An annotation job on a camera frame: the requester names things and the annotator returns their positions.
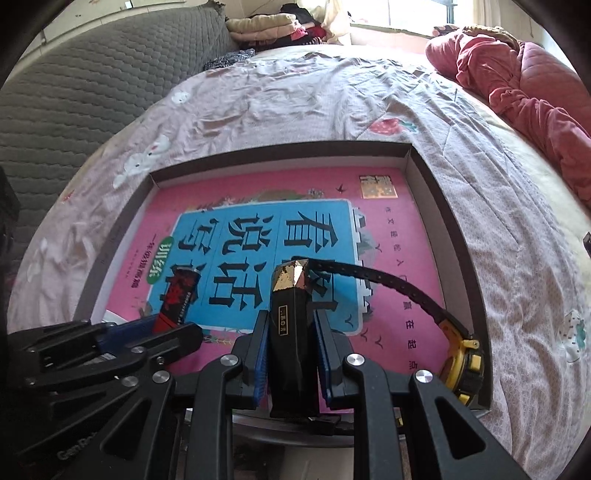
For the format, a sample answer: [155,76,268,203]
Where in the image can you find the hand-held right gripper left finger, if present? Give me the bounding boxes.
[60,310,271,480]

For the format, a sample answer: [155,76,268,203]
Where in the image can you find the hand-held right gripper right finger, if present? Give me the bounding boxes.
[310,310,532,480]

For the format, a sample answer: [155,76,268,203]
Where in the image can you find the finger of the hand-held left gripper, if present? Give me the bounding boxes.
[28,323,204,391]
[9,316,155,358]

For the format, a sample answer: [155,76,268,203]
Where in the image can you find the black lipstick with gold cap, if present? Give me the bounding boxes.
[269,260,320,418]

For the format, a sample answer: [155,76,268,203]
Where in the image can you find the yellow and black wristwatch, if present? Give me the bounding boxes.
[309,259,485,407]

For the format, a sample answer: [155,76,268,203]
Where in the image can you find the grey cardboard box tray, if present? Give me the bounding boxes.
[71,143,492,423]

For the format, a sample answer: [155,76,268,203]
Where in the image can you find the pink and blue book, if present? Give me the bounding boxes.
[99,166,446,414]

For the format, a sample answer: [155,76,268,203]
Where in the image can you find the grey quilted headboard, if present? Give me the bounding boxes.
[0,4,232,213]

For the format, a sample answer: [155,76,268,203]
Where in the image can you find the pink printed bedsheet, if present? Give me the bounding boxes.
[7,46,591,480]

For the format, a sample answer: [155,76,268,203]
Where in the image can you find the dark patterned cloth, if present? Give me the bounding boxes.
[203,46,254,72]

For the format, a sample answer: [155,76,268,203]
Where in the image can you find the cream folded blanket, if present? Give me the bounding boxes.
[225,13,301,44]

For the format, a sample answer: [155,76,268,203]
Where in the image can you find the cream curtain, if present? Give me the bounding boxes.
[295,0,356,44]

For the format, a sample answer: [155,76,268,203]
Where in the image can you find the pink quilt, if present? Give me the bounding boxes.
[425,28,591,204]

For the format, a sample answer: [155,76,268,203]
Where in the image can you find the window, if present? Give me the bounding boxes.
[351,0,462,38]

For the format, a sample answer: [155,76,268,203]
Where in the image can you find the tan plush cloth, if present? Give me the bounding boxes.
[431,23,522,47]

